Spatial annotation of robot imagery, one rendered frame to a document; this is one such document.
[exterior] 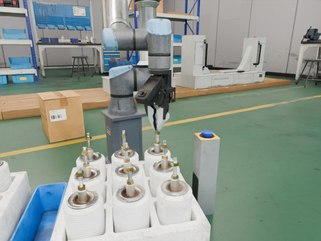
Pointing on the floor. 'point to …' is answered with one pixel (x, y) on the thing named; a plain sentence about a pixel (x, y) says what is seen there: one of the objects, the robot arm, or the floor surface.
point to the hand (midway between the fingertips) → (155, 127)
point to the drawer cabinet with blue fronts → (106, 59)
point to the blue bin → (40, 213)
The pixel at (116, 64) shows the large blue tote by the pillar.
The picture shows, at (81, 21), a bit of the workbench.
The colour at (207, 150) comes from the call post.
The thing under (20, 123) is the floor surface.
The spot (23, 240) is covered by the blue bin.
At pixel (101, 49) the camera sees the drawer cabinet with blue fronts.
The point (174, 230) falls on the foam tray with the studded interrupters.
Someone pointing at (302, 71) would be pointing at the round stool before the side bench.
